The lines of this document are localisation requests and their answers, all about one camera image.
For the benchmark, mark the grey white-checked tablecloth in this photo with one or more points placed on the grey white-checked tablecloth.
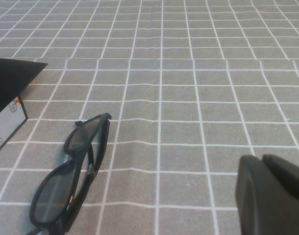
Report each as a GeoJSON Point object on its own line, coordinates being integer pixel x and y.
{"type": "Point", "coordinates": [188, 98]}

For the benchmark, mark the black sunglasses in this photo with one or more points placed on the black sunglasses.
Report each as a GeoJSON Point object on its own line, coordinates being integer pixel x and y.
{"type": "Point", "coordinates": [54, 195]}

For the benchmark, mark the black printed glasses case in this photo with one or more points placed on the black printed glasses case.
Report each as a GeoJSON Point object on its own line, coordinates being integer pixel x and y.
{"type": "Point", "coordinates": [7, 80]}

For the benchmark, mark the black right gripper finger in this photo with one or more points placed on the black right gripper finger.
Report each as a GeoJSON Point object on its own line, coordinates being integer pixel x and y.
{"type": "Point", "coordinates": [267, 200]}

